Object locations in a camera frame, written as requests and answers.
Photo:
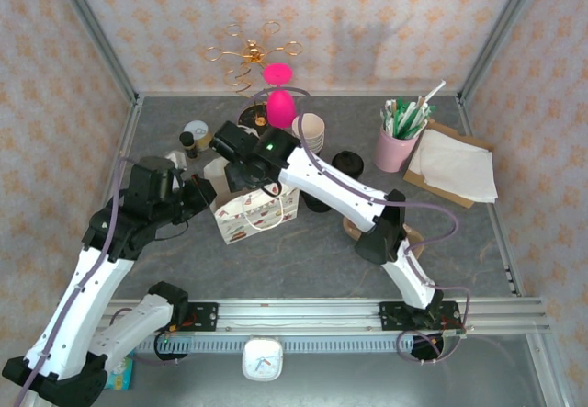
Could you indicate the white printed paper gift bag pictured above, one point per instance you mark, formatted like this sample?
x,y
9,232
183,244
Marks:
x,y
257,223

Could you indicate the black cup lid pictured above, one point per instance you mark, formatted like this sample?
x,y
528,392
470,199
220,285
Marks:
x,y
347,163

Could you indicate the brown pulp cup carrier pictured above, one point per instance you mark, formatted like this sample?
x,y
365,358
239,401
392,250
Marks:
x,y
351,229

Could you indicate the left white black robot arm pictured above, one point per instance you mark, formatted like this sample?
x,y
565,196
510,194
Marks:
x,y
82,306

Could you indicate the small dark bottle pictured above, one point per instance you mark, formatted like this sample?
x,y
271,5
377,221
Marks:
x,y
187,143

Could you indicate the pink plastic goblet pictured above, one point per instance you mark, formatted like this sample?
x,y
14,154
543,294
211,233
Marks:
x,y
280,108

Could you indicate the silver tin can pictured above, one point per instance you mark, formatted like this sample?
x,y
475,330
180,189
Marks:
x,y
197,129

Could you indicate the stack of paper cups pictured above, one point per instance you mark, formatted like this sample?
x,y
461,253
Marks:
x,y
310,124

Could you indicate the pink straw holder cup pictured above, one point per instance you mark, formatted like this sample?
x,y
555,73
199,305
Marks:
x,y
390,154

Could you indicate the dark green straw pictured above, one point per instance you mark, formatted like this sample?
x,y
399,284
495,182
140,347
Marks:
x,y
400,104

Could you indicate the green white striped straw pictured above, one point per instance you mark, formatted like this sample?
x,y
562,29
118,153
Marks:
x,y
413,120

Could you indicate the white square clock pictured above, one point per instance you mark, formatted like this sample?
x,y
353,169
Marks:
x,y
262,361

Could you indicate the brown wooden stirrer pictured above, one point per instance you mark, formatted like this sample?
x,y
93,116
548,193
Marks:
x,y
420,101

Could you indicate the blue wet wipes packet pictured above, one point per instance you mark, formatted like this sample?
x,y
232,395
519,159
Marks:
x,y
121,372

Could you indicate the white napkins on cardboard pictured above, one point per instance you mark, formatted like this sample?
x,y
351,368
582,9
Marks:
x,y
441,127

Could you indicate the long white wrapped straw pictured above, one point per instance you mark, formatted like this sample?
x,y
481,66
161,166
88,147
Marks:
x,y
435,91

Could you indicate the white paper napkins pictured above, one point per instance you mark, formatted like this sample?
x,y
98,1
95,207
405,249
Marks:
x,y
459,163

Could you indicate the small green circuit board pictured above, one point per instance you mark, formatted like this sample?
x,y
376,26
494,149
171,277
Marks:
x,y
459,332

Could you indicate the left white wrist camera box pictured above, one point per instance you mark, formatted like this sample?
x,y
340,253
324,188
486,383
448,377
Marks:
x,y
177,156

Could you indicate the aluminium mounting rail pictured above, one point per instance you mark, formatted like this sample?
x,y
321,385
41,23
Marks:
x,y
298,315

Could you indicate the aluminium frame post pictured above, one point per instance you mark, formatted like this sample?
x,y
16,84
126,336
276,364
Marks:
x,y
499,35
94,30

